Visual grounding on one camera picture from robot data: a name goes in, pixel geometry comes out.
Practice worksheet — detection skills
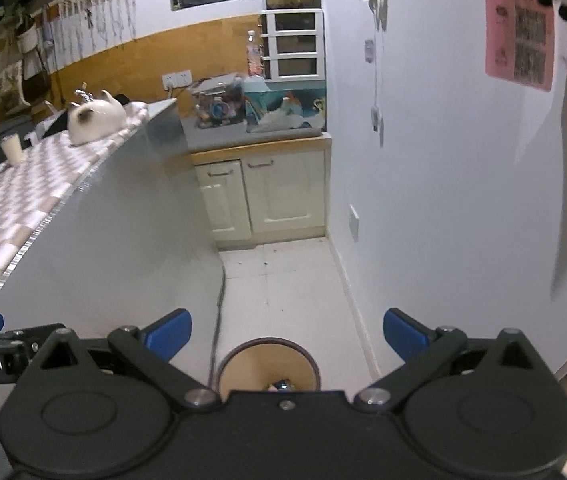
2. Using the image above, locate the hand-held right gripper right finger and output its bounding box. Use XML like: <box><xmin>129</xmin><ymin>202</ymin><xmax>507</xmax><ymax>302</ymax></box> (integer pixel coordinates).
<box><xmin>354</xmin><ymin>308</ymin><xmax>551</xmax><ymax>413</ymax></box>

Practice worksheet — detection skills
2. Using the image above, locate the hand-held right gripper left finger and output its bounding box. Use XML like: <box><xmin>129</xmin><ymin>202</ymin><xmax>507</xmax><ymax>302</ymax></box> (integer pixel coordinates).
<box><xmin>38</xmin><ymin>308</ymin><xmax>222</xmax><ymax>413</ymax></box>

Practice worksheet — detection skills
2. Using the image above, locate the brown round trash bin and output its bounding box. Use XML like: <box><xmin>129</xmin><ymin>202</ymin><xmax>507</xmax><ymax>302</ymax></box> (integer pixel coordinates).
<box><xmin>215</xmin><ymin>337</ymin><xmax>321</xmax><ymax>394</ymax></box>

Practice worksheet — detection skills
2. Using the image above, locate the checkered tablecloth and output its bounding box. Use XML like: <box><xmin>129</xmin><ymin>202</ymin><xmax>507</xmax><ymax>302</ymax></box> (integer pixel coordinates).
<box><xmin>0</xmin><ymin>102</ymin><xmax>150</xmax><ymax>314</ymax></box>

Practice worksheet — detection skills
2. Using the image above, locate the cream floor cabinet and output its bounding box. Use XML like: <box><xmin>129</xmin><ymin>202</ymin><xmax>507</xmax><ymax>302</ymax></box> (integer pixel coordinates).
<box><xmin>191</xmin><ymin>135</ymin><xmax>333</xmax><ymax>251</ymax></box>

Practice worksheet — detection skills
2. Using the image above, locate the white cup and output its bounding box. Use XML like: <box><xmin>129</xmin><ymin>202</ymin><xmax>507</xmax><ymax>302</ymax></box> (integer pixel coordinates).
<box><xmin>0</xmin><ymin>133</ymin><xmax>28</xmax><ymax>166</ymax></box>

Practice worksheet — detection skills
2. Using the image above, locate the white cat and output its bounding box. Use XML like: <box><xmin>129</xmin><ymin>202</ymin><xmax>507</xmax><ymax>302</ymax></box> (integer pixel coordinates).
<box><xmin>66</xmin><ymin>89</ymin><xmax>130</xmax><ymax>147</ymax></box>

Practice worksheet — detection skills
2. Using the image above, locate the clear plastic storage box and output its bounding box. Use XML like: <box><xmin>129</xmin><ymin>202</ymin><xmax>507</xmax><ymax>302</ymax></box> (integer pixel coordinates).
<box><xmin>190</xmin><ymin>76</ymin><xmax>247</xmax><ymax>129</ymax></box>

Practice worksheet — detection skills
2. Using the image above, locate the clear plastic bottle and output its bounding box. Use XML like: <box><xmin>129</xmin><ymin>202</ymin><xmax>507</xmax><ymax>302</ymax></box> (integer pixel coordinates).
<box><xmin>246</xmin><ymin>30</ymin><xmax>265</xmax><ymax>81</ymax></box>

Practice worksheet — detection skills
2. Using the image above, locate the white drawer unit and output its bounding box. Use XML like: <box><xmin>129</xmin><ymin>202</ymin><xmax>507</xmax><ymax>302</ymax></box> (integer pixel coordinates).
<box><xmin>262</xmin><ymin>8</ymin><xmax>325</xmax><ymax>82</ymax></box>

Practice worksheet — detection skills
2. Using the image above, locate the black floor cable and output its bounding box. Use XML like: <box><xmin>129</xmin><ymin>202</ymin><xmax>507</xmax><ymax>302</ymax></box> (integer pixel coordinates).
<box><xmin>208</xmin><ymin>259</ymin><xmax>227</xmax><ymax>386</ymax></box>

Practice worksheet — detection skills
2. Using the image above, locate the white double wall socket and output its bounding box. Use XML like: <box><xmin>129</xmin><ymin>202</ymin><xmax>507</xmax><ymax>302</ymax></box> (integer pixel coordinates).
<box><xmin>162</xmin><ymin>70</ymin><xmax>195</xmax><ymax>90</ymax></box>

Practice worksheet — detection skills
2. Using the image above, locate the hanging charger cable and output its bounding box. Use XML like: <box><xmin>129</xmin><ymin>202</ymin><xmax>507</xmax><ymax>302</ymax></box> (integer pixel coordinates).
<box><xmin>351</xmin><ymin>0</ymin><xmax>393</xmax><ymax>149</ymax></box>

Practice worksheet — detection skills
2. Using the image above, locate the pink wall poster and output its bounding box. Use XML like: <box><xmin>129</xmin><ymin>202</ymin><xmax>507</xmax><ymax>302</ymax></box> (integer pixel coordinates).
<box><xmin>484</xmin><ymin>0</ymin><xmax>555</xmax><ymax>92</ymax></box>

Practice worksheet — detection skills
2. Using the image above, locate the white fringed wall hanging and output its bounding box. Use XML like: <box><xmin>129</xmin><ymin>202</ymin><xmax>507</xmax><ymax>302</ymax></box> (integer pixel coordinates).
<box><xmin>55</xmin><ymin>0</ymin><xmax>140</xmax><ymax>69</ymax></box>

